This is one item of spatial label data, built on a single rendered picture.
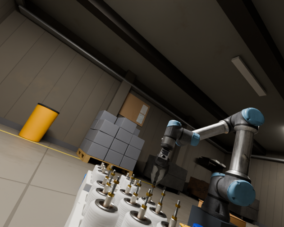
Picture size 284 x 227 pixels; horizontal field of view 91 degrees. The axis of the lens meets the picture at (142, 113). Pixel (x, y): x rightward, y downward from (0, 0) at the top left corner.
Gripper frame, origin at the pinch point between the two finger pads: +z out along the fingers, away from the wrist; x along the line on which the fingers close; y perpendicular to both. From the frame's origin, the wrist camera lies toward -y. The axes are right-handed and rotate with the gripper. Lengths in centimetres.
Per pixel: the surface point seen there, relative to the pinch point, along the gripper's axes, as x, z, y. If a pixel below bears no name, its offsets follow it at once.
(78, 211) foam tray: 20.7, 16.3, -25.4
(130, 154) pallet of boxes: 73, -12, 241
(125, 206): 6.9, 10.0, -19.5
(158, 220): -6.0, 10.1, -14.6
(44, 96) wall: 300, -54, 177
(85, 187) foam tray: 35.8, 18.6, 7.1
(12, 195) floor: 66, 34, -4
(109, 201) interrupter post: 10.6, 7.5, -31.7
